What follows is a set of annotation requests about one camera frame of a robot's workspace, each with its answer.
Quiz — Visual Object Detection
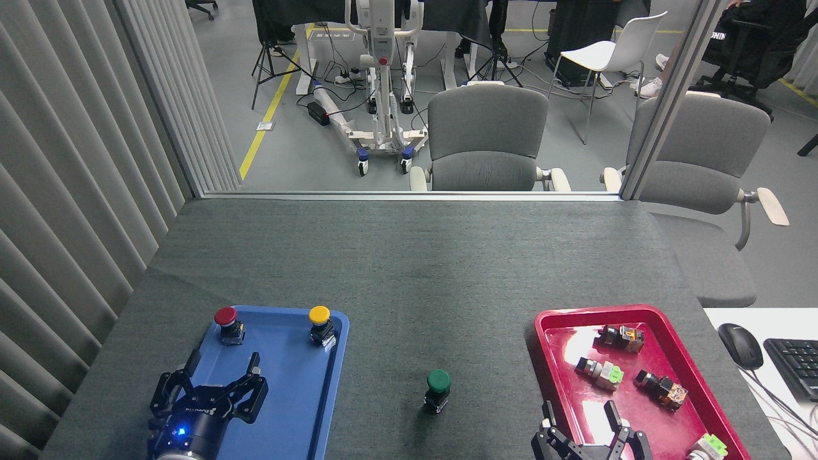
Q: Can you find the black computer mouse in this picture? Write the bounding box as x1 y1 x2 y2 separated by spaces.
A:
718 323 764 371

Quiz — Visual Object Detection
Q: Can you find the black switch with orange block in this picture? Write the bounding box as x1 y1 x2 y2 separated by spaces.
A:
634 369 689 411

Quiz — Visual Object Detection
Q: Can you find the black office chair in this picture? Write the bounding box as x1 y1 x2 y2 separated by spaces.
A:
693 0 818 158

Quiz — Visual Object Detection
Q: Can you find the table with black cloth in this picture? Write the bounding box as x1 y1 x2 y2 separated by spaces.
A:
262 0 493 95

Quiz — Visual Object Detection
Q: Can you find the white switch with green block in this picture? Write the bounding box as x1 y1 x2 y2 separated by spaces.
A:
689 433 729 460

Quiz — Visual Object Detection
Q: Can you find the black tripod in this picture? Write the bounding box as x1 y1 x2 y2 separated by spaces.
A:
251 0 314 111
468 0 523 88

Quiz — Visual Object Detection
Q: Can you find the black keyboard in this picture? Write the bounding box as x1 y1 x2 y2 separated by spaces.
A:
763 338 818 402

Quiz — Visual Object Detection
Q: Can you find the silver frame post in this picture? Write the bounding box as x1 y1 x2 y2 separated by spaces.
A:
620 0 729 201
105 0 208 197

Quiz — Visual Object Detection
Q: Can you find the yellow mushroom push button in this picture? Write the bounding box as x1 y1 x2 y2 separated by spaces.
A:
308 305 337 349

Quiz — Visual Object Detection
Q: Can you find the black mouse cable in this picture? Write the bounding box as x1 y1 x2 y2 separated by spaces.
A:
745 367 818 441

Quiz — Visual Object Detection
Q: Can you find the black cabinet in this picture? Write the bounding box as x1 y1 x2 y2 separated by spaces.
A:
544 0 651 87

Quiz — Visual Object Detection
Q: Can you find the white wheeled stand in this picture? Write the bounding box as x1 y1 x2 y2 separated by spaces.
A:
313 0 430 176

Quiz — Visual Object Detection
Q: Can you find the white desk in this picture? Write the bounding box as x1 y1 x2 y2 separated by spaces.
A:
703 308 818 460

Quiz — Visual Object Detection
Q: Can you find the red plastic tray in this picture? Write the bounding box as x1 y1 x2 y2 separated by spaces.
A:
534 305 752 460

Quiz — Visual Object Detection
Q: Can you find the person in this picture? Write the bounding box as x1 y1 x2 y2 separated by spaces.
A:
636 0 768 98

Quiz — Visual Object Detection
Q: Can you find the red mushroom push button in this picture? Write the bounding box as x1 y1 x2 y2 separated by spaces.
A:
213 307 246 346

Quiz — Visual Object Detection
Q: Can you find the green mushroom push button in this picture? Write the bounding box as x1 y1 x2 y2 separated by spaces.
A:
424 369 452 415

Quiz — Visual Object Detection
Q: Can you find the grey office chair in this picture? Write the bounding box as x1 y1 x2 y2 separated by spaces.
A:
601 91 790 309
410 84 571 192

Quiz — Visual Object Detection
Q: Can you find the black switch with orange end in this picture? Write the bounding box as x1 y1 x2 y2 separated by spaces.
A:
598 325 645 353

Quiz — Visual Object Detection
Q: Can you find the white plastic chair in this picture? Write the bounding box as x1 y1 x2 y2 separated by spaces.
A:
548 11 668 145

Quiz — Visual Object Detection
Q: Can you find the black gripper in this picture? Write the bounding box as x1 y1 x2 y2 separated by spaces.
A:
532 401 653 460
148 349 270 456

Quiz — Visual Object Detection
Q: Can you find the blue plastic tray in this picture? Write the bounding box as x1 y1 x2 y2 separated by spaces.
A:
148 305 350 460

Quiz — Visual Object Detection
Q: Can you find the silver switch with green block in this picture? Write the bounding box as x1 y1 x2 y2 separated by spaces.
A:
575 356 624 392

